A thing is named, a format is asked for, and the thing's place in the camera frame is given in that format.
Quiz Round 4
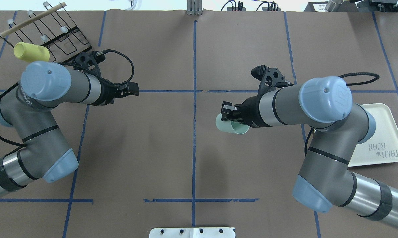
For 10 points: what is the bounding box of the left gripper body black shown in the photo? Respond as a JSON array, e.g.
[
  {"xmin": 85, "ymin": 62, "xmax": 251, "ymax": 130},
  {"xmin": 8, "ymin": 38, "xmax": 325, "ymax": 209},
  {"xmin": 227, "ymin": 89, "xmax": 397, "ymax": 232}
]
[{"xmin": 93, "ymin": 79, "xmax": 127, "ymax": 106}]

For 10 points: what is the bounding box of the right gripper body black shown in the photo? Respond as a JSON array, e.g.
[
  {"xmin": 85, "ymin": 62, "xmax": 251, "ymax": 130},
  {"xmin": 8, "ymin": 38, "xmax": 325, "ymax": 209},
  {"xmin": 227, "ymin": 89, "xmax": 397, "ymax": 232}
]
[{"xmin": 233, "ymin": 96, "xmax": 263, "ymax": 128}]

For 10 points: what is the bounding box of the light green cup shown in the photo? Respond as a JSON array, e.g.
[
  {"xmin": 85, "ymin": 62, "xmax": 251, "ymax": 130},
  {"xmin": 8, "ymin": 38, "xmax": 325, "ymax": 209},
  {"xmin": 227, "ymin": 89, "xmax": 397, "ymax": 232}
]
[{"xmin": 215, "ymin": 113, "xmax": 250, "ymax": 135}]

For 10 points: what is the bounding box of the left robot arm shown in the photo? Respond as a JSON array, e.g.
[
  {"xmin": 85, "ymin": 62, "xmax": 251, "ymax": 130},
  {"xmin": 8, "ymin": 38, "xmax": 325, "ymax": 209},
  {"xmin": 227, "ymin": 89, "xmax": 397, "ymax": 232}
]
[{"xmin": 0, "ymin": 61, "xmax": 139, "ymax": 198}]

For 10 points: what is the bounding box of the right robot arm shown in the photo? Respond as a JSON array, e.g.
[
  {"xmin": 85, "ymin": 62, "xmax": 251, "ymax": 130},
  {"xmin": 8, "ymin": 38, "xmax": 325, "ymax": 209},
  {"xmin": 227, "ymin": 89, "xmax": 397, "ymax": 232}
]
[{"xmin": 216, "ymin": 76, "xmax": 398, "ymax": 229}]

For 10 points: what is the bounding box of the yellow cup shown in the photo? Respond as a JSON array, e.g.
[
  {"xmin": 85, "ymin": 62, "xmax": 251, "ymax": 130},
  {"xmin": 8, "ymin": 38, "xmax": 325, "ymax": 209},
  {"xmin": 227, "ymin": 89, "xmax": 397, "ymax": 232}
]
[{"xmin": 13, "ymin": 42, "xmax": 50, "ymax": 63}]

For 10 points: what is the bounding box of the silver metal cup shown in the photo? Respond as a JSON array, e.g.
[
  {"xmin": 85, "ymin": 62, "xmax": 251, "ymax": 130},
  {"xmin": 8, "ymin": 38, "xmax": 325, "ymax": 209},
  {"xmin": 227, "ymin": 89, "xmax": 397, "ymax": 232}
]
[{"xmin": 325, "ymin": 0, "xmax": 344, "ymax": 12}]

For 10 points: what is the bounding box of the cream bear tray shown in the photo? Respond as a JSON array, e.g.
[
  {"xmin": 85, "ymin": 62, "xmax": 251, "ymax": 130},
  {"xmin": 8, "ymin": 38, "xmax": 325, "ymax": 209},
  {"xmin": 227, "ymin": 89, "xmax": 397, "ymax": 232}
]
[{"xmin": 348, "ymin": 103, "xmax": 398, "ymax": 167}]

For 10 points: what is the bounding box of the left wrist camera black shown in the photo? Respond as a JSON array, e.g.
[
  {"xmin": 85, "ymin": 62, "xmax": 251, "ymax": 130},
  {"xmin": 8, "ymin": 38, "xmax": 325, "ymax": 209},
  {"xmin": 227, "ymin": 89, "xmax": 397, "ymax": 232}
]
[{"xmin": 60, "ymin": 50, "xmax": 106, "ymax": 77}]

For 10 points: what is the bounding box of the black wire cup rack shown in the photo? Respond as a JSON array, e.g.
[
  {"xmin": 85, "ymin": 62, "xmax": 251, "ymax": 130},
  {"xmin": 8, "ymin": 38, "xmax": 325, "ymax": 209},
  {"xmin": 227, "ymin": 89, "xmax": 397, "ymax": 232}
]
[{"xmin": 0, "ymin": 0, "xmax": 93, "ymax": 63}]

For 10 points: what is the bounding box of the aluminium frame post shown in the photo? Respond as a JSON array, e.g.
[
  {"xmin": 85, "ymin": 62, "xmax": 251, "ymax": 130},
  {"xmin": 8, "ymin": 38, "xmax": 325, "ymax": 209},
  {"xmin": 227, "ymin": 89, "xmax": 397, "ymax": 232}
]
[{"xmin": 186, "ymin": 0, "xmax": 203, "ymax": 16}]

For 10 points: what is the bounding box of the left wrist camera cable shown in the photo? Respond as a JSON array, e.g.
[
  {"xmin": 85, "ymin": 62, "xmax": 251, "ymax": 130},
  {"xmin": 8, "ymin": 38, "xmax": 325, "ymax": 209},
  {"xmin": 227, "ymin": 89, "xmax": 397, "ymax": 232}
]
[{"xmin": 0, "ymin": 49, "xmax": 135, "ymax": 148}]

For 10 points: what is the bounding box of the white camera stand pillar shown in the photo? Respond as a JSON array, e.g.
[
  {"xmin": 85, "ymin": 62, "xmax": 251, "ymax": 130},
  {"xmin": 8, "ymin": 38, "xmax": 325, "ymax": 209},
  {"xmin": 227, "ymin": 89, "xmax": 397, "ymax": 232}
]
[{"xmin": 149, "ymin": 227, "xmax": 237, "ymax": 238}]

